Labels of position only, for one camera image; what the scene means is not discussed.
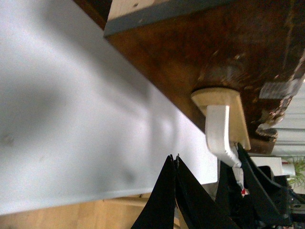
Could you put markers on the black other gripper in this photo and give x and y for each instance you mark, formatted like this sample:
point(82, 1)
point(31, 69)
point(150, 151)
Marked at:
point(265, 201)

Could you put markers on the brown wooden drawer cabinet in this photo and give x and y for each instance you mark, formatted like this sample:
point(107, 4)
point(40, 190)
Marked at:
point(191, 16)

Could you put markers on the wooden drawer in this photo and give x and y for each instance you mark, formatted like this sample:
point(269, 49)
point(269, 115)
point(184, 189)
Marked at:
point(266, 68)

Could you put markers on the green plant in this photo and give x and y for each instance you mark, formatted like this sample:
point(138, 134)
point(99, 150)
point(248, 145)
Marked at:
point(297, 177)

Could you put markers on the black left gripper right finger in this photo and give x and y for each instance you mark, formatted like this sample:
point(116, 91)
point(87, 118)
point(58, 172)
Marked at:
point(198, 209)

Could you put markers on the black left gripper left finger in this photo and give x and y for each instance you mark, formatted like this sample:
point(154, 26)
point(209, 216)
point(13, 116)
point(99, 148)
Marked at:
point(158, 212)

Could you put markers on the white drawer handle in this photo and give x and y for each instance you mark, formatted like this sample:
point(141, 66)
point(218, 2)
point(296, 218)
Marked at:
point(217, 135)

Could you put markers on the gold handle backplate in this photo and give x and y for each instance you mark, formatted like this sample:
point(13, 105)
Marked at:
point(205, 97)

